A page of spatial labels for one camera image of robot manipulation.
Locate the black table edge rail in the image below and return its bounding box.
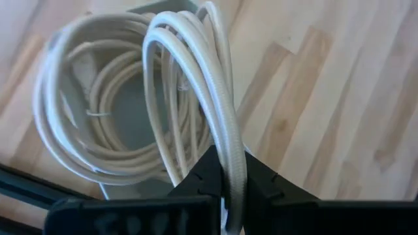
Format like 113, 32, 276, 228
0, 163, 99, 210

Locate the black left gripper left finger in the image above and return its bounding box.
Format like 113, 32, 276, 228
44, 145, 226, 235

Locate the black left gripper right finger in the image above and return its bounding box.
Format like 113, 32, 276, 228
243, 151, 418, 235

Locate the white cable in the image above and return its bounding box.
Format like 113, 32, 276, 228
142, 1, 248, 235
32, 12, 210, 185

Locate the cream plastic bin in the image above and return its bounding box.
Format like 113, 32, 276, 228
48, 0, 210, 200

